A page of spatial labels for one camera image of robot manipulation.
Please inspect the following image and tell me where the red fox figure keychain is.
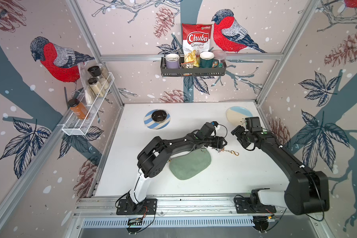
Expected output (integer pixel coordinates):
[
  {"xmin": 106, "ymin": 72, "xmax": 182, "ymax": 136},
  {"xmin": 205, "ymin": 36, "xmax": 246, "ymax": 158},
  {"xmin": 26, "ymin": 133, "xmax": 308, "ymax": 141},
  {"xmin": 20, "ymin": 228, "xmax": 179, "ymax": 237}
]
[{"xmin": 214, "ymin": 148, "xmax": 239, "ymax": 156}]

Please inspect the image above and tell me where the green corduroy shoulder bag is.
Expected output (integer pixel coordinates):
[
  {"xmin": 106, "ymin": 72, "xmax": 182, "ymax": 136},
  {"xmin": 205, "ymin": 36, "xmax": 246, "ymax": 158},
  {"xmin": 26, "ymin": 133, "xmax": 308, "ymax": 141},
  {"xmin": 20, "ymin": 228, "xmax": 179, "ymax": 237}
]
[{"xmin": 169, "ymin": 149, "xmax": 212, "ymax": 180}]

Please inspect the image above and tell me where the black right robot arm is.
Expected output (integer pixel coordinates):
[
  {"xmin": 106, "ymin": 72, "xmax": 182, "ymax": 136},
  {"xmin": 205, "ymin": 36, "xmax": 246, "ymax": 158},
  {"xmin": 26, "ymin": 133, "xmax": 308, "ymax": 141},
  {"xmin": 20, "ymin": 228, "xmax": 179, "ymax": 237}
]
[{"xmin": 231, "ymin": 117, "xmax": 330, "ymax": 215}]

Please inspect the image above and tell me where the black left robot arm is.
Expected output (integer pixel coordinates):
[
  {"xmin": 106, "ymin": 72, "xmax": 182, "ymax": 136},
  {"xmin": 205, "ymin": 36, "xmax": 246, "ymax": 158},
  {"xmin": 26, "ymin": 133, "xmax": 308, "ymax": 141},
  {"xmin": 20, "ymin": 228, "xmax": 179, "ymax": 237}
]
[{"xmin": 126, "ymin": 122, "xmax": 227, "ymax": 206}]

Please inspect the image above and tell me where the red Chuba chips bag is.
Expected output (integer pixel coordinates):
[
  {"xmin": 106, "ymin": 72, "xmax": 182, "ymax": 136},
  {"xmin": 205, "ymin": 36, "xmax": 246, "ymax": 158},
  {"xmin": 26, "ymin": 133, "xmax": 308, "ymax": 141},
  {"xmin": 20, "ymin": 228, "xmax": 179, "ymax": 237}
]
[{"xmin": 182, "ymin": 24, "xmax": 212, "ymax": 55}]

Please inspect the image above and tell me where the clear plastic bag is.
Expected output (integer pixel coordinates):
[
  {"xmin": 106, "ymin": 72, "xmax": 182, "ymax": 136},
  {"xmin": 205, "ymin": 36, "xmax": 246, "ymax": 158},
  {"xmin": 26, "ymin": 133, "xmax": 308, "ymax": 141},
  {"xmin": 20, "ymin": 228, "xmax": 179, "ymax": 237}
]
[{"xmin": 77, "ymin": 62, "xmax": 96, "ymax": 106}]

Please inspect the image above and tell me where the cream and blue plate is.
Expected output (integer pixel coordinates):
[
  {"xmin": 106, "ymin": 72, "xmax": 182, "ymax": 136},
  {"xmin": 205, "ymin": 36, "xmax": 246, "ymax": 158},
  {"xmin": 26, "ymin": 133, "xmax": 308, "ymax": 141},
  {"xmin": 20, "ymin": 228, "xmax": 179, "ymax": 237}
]
[{"xmin": 226, "ymin": 106, "xmax": 253, "ymax": 127}]

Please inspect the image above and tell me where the dark ceramic bowl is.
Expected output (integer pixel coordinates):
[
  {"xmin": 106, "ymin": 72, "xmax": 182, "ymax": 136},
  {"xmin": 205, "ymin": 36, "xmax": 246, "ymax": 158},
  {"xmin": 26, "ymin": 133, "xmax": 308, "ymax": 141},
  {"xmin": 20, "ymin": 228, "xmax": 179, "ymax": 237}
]
[{"xmin": 151, "ymin": 110, "xmax": 168, "ymax": 124}]

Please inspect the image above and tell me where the blue striped plate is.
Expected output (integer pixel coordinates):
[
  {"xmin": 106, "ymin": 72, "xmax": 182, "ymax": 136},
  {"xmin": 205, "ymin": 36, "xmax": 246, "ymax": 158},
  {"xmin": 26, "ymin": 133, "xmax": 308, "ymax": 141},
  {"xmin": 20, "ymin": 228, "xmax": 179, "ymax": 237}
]
[{"xmin": 144, "ymin": 109, "xmax": 171, "ymax": 130}]

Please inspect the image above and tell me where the green mug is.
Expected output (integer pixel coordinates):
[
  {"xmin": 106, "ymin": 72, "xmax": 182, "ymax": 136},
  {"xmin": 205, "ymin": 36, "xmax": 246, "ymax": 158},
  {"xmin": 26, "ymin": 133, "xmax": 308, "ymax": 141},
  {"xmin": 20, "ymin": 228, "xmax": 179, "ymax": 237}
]
[{"xmin": 199, "ymin": 51, "xmax": 219, "ymax": 68}]

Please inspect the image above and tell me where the yellow snack packet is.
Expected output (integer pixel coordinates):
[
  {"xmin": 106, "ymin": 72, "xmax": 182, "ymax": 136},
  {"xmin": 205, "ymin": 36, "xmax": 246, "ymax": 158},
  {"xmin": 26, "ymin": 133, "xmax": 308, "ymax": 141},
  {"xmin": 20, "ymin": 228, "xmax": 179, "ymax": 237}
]
[{"xmin": 184, "ymin": 50, "xmax": 199, "ymax": 68}]

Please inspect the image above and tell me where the pink lidded jar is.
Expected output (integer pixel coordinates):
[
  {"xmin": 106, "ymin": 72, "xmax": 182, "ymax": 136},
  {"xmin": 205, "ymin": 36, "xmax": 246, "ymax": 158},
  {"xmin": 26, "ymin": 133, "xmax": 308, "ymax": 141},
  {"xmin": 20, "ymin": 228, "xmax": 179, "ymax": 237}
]
[{"xmin": 212, "ymin": 50, "xmax": 227, "ymax": 68}]

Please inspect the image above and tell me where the tall black lid spice jar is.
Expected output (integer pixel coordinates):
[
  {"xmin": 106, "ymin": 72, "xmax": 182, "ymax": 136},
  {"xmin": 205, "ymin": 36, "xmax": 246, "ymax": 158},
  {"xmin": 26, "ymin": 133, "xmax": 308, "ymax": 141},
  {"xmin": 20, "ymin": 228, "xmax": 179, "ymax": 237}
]
[{"xmin": 88, "ymin": 65, "xmax": 110, "ymax": 90}]

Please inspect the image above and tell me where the orange spice jar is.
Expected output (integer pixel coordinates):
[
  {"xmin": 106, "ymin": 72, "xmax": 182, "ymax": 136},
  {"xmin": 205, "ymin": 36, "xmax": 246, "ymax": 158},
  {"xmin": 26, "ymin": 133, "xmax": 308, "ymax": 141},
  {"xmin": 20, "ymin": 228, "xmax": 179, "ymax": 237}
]
[{"xmin": 68, "ymin": 99, "xmax": 88, "ymax": 120}]

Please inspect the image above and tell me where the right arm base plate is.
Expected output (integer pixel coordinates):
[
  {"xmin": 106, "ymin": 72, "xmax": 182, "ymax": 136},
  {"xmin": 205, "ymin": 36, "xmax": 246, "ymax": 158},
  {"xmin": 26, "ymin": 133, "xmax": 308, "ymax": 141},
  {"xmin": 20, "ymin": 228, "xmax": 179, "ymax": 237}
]
[{"xmin": 233, "ymin": 195, "xmax": 277, "ymax": 214}]

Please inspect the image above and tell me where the dark metal wall shelf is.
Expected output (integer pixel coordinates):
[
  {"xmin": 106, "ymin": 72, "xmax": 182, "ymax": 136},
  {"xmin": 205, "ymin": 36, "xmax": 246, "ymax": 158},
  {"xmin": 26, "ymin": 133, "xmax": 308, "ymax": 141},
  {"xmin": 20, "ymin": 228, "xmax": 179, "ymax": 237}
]
[{"xmin": 160, "ymin": 57, "xmax": 227, "ymax": 77}]

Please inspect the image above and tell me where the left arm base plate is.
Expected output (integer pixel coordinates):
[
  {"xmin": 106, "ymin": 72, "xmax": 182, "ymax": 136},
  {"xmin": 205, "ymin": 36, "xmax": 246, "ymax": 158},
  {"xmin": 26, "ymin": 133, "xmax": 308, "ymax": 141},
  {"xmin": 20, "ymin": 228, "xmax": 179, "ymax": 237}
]
[{"xmin": 116, "ymin": 199, "xmax": 158, "ymax": 215}]

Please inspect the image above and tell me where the white wire wall rack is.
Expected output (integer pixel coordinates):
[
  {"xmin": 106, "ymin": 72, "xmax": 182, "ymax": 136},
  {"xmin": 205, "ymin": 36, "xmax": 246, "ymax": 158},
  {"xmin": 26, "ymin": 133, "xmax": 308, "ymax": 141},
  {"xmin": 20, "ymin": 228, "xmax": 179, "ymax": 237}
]
[{"xmin": 61, "ymin": 72, "xmax": 115, "ymax": 136}]

